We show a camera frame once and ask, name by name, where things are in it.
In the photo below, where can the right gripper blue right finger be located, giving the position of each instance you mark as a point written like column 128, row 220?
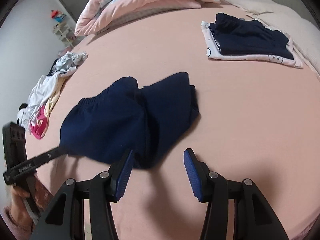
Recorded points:
column 254, row 217

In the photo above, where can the red blue plush toy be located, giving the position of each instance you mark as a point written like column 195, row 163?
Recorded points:
column 57, row 15

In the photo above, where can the white shelf rack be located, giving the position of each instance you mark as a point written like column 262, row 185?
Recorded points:
column 65, row 34

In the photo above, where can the grey patterned crumpled garment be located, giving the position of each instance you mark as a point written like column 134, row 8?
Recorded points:
column 68, row 61

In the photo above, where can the person left hand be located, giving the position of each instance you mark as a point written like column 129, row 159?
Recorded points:
column 18, row 210

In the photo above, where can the beige knitted blanket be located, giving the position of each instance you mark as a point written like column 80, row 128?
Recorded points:
column 304, row 34

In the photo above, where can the cream yellow garment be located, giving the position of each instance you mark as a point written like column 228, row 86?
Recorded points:
column 51, row 102

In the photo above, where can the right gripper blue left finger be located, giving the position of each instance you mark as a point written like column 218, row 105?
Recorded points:
column 64, row 216

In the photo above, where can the magenta pink garment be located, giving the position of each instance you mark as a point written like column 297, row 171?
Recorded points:
column 39, row 128

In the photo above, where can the pink fuzzy sleeve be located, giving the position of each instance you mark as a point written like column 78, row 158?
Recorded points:
column 42, row 199

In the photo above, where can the white garment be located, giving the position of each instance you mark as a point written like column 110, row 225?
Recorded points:
column 41, row 92

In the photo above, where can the navy shorts with white stripes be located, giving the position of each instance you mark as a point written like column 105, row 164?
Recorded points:
column 148, row 120

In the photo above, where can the navy garment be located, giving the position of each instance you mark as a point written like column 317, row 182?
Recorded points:
column 237, row 37

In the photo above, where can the pink bed sheet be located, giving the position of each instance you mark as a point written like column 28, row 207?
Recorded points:
column 258, row 120

